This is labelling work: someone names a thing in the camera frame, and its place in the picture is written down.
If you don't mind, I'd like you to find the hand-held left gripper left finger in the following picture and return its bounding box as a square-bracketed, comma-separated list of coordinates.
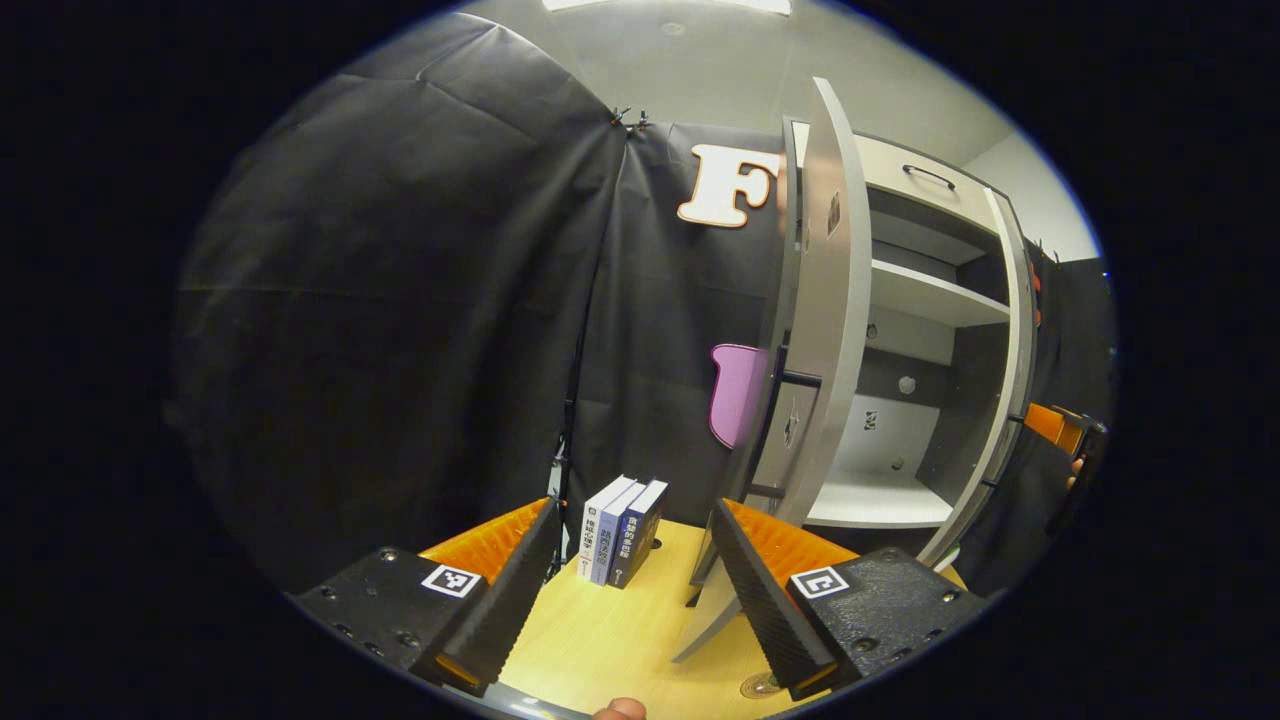
[285, 497, 563, 699]

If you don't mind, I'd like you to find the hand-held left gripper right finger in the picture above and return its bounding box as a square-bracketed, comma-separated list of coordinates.
[705, 498, 986, 703]

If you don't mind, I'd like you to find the cabinet door with headphone sticker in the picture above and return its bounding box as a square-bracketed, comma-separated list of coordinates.
[915, 185, 1038, 571]

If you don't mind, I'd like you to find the cabinet door with camera sticker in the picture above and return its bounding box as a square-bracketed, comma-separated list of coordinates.
[670, 78, 873, 663]

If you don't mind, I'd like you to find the white cabinet shelf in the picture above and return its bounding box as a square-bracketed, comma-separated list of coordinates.
[870, 258, 1011, 329]

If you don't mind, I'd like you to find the black backdrop cloth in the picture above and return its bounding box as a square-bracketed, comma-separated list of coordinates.
[955, 240, 1116, 601]
[165, 12, 801, 591]

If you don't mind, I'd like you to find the lavender book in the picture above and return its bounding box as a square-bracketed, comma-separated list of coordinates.
[590, 480, 651, 588]

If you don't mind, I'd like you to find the black backdrop stand pole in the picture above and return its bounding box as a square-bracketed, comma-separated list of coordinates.
[545, 430, 586, 581]

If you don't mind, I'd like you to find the dark blue book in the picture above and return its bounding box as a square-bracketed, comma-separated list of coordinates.
[605, 480, 669, 591]

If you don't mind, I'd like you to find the wide black door handle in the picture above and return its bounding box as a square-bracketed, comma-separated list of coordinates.
[745, 345, 823, 501]

